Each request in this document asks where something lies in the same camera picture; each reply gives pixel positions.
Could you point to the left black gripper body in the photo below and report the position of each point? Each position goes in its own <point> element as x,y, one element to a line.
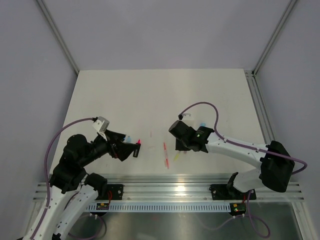
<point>101,146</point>

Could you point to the white slotted cable duct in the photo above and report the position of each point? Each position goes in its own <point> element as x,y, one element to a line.
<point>157,207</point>

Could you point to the yellow highlighter pen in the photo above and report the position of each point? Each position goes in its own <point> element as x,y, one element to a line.
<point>176,156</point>

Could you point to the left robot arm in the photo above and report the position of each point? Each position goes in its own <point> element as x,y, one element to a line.
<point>70,189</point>

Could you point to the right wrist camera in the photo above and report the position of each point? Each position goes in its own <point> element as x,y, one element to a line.
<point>187,118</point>

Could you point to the aluminium frame post left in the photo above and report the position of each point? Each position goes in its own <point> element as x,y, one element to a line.
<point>43,8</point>

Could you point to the aluminium mounting rail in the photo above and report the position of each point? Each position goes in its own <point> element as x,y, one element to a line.
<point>180,187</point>

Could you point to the black pink highlighter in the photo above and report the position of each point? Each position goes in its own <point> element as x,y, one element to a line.
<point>137,149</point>

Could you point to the aluminium side rail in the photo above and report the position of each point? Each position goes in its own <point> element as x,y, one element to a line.
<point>260,108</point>

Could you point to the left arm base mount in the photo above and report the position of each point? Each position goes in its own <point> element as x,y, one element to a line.
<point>103,203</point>

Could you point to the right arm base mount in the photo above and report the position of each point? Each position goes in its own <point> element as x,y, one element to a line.
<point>238,205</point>

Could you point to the light blue highlighter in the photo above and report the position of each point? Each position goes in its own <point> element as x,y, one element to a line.
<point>128,139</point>

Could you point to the aluminium frame post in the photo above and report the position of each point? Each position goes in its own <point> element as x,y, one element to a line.
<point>43,8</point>
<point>280,26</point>

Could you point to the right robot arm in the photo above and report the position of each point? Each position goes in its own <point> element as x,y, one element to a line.
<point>272,165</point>

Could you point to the aluminium frame post right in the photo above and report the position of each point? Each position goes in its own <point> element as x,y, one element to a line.
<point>280,26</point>

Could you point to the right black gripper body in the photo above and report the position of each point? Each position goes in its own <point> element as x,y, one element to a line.
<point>186,143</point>

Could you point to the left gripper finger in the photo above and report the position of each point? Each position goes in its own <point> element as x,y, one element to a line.
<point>115,136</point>
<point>125,150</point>

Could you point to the thin red pen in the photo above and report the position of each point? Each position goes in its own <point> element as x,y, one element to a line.
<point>167,163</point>

